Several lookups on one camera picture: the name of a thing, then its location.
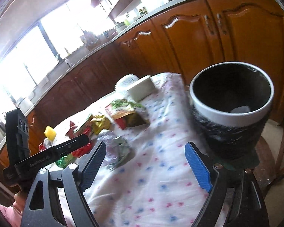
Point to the floral white tablecloth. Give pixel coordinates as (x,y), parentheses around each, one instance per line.
(155,186)

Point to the red paper carton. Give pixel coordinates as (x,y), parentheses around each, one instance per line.
(70,133)

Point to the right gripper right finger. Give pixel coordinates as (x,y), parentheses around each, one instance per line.
(196,161)

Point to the green snack wrapper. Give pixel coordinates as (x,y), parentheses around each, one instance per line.
(127,114)

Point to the red candy wrapper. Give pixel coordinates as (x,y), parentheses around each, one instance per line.
(85,149)

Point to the green plastic wrapper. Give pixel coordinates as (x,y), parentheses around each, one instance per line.
(65,161)

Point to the white foam block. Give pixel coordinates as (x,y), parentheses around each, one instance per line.
(141,88)

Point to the person's left hand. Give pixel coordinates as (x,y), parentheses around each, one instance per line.
(20,201)

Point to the white rimmed trash bin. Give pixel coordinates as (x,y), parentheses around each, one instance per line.
(231,105)

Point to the yellow foam piece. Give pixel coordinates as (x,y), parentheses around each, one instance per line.
(50,133)

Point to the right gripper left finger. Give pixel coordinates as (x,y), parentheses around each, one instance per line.
(89,165)

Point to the gold yellow wrapper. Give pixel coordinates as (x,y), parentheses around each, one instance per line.
(100,122)

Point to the wooden kitchen cabinets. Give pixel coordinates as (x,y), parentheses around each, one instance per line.
(184,39)

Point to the kitchen sink faucet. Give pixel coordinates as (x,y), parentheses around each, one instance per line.
(58,57)

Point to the silver green wrapper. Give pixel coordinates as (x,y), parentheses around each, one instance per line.
(118,150)

